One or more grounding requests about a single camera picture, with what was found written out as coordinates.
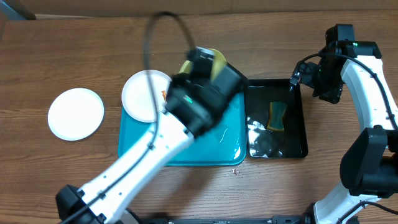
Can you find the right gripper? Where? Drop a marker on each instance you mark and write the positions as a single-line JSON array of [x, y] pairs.
[[333, 96]]

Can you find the yellow plate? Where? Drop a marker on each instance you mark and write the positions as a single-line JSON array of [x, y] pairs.
[[218, 64]]

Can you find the green yellow sponge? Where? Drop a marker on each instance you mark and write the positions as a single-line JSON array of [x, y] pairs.
[[277, 111]]

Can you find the white plate with sauce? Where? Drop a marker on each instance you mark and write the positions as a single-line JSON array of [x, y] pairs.
[[136, 97]]

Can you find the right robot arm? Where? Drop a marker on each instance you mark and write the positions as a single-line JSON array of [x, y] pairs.
[[368, 170]]

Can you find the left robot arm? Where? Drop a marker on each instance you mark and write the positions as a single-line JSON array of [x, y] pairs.
[[195, 103]]

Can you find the teal plastic tray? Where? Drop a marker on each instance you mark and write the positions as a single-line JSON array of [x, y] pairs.
[[224, 145]]

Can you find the black tray with water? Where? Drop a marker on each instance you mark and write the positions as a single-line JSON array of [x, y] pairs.
[[263, 143]]

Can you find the dark object top left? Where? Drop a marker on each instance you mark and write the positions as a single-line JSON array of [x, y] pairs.
[[15, 10]]

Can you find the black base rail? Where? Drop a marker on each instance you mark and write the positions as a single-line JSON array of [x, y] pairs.
[[274, 220]]

